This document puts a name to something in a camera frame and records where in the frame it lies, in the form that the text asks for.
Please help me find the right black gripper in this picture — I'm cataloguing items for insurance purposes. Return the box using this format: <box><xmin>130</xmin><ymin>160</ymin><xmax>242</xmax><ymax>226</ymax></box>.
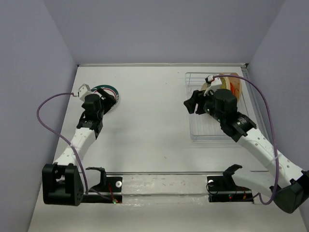
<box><xmin>183</xmin><ymin>87</ymin><xmax>225</xmax><ymax>123</ymax></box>

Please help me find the white plate green rim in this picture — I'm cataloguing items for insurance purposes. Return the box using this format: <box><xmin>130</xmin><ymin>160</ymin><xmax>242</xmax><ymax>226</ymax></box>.
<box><xmin>91</xmin><ymin>85</ymin><xmax>120</xmax><ymax>115</ymax></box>

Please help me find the beige bird pattern plate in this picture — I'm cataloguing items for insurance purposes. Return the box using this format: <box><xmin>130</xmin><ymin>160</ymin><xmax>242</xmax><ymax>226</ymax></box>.
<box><xmin>229</xmin><ymin>77</ymin><xmax>242</xmax><ymax>101</ymax></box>

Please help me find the small beige patterned plate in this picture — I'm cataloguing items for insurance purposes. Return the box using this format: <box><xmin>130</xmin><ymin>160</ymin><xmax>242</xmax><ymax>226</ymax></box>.
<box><xmin>200</xmin><ymin>83</ymin><xmax>212</xmax><ymax>95</ymax></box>

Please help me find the yellow green woven plate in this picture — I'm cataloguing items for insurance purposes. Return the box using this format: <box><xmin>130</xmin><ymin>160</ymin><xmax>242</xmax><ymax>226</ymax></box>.
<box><xmin>219</xmin><ymin>73</ymin><xmax>231</xmax><ymax>90</ymax></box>

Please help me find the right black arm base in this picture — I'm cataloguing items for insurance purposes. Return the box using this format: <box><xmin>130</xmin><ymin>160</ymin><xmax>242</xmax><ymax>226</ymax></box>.
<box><xmin>206</xmin><ymin>164</ymin><xmax>253</xmax><ymax>203</ymax></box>

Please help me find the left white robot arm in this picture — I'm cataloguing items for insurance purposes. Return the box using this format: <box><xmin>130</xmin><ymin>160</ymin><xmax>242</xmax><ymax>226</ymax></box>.
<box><xmin>37</xmin><ymin>85</ymin><xmax>119</xmax><ymax>206</ymax></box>

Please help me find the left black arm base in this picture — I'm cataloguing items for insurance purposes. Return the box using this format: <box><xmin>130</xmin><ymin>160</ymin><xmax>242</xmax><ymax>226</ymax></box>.
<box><xmin>82</xmin><ymin>167</ymin><xmax>123</xmax><ymax>204</ymax></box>

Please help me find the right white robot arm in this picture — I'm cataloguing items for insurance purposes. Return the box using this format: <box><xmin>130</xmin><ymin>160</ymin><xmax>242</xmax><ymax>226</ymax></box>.
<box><xmin>183</xmin><ymin>89</ymin><xmax>309</xmax><ymax>214</ymax></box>

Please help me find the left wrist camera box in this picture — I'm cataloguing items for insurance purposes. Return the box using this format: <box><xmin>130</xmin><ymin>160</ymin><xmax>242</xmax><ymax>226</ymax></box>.
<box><xmin>78</xmin><ymin>84</ymin><xmax>92</xmax><ymax>102</ymax></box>

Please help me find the white wire dish rack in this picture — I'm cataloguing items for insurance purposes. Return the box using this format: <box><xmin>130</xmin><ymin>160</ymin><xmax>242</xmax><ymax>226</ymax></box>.
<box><xmin>185</xmin><ymin>72</ymin><xmax>254</xmax><ymax>142</ymax></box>

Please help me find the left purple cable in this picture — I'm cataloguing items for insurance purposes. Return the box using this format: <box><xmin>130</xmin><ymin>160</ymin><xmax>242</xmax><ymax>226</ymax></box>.
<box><xmin>36</xmin><ymin>92</ymin><xmax>89</xmax><ymax>194</ymax></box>

